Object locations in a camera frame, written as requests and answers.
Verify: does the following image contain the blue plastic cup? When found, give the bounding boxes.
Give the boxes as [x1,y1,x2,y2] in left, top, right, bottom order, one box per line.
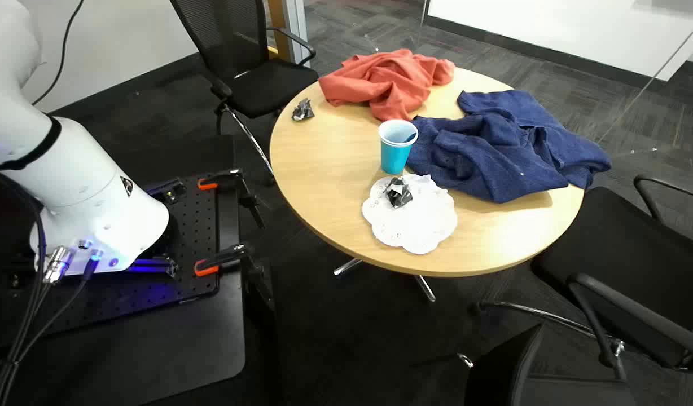
[376,116,423,175]

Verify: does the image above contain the black wall cable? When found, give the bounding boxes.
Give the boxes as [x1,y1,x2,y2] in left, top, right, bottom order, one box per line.
[30,0,87,106]

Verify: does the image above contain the orange-handled black clamp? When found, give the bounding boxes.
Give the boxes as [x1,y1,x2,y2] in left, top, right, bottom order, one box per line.
[129,241,250,281]
[144,166,266,227]

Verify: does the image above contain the black binder clip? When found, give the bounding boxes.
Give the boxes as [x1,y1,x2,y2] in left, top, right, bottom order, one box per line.
[384,175,416,209]

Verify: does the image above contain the wooden post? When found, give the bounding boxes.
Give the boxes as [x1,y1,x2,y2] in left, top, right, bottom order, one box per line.
[262,0,311,66]

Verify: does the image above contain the robot base cable bundle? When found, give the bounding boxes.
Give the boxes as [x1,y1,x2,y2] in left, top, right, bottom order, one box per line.
[0,246,101,406]

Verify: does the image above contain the chrome table legs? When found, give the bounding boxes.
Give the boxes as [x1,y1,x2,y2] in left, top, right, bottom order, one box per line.
[331,254,440,307]

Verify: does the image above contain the navy blue cloth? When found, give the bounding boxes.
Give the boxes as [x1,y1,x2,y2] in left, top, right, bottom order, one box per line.
[405,88,615,206]

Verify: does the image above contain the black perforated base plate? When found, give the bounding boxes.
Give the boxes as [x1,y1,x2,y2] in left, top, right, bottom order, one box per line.
[28,173,245,334]

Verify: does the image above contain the orange cloth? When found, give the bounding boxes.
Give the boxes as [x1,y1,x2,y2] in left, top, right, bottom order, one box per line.
[317,48,459,124]

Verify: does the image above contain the small black metal clip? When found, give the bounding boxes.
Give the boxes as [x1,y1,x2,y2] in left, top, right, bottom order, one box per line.
[290,96,317,124]

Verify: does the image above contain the black office chair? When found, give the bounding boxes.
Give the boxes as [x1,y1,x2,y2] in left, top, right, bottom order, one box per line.
[457,300,641,406]
[531,173,693,372]
[170,0,320,175]

